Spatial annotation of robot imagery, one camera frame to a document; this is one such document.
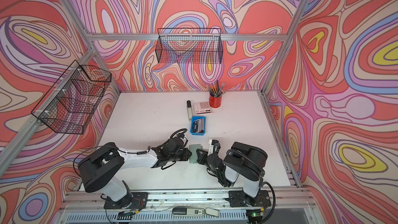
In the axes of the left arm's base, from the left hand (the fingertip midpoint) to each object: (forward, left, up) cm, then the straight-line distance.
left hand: (195, 154), depth 87 cm
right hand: (0, -1, -1) cm, 2 cm away
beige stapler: (+31, +4, +2) cm, 31 cm away
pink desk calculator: (+33, -4, 0) cm, 33 cm away
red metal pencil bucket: (+36, -14, +4) cm, 39 cm away
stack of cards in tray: (+17, -2, +3) cm, 17 cm away
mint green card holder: (+4, +1, 0) cm, 4 cm away
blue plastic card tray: (+24, +1, +2) cm, 24 cm away
